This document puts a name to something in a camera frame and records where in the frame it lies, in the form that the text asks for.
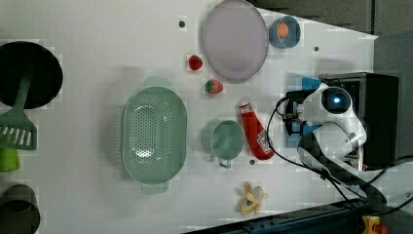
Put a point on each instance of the pink strawberry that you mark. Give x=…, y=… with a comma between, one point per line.
x=213, y=86

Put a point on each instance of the blue bowl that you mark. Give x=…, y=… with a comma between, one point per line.
x=293, y=37

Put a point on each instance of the orange fruit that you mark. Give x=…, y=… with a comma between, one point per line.
x=283, y=30

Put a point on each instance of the red strawberry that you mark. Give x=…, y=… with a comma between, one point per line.
x=195, y=63

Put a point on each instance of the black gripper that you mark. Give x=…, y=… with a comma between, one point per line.
x=293, y=109

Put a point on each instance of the black utensil holder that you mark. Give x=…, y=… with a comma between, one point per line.
x=35, y=62

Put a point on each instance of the lime green utensil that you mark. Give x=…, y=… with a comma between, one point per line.
x=9, y=160

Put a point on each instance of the red ketchup bottle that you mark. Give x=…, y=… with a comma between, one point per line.
x=255, y=133

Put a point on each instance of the green oval colander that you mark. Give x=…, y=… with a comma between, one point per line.
x=154, y=135

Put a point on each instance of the green slotted spatula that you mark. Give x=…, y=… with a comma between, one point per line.
x=17, y=130

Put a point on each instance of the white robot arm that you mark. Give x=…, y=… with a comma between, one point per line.
x=338, y=132

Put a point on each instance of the lilac round plate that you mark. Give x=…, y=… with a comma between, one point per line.
x=235, y=39

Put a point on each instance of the black toaster oven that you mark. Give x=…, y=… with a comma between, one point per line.
x=374, y=98

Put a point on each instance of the green mug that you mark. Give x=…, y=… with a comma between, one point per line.
x=224, y=140

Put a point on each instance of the peeled banana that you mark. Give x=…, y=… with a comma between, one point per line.
x=251, y=200

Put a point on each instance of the grey cup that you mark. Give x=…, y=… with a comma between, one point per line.
x=19, y=213

